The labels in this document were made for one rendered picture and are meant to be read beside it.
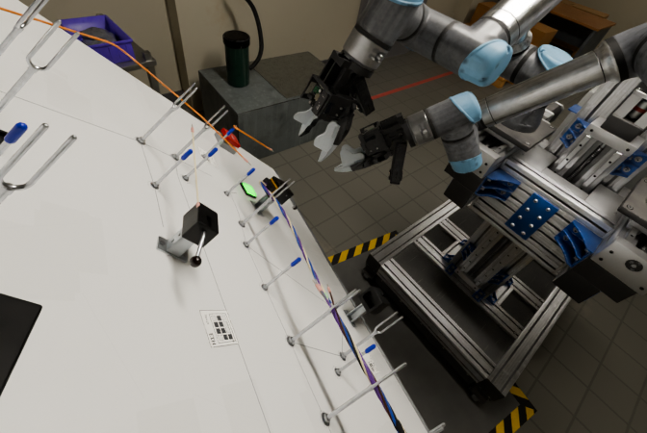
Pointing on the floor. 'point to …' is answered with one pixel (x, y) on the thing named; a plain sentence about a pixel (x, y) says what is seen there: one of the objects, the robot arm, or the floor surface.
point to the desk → (576, 26)
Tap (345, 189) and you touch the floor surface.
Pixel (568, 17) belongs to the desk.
